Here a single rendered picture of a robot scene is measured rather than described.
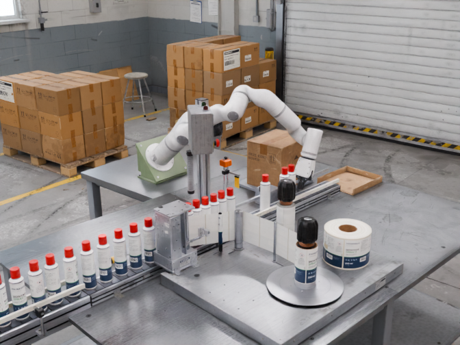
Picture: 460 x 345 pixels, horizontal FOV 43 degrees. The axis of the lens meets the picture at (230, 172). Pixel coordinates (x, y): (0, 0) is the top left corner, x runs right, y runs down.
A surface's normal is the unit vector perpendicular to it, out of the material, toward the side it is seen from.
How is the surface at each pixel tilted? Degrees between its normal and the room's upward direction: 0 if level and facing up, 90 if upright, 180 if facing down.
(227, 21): 90
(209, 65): 91
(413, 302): 0
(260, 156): 90
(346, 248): 90
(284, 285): 0
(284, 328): 0
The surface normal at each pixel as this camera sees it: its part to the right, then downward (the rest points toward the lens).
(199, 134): 0.16, 0.34
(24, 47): 0.77, 0.22
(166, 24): -0.64, 0.27
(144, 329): 0.00, -0.94
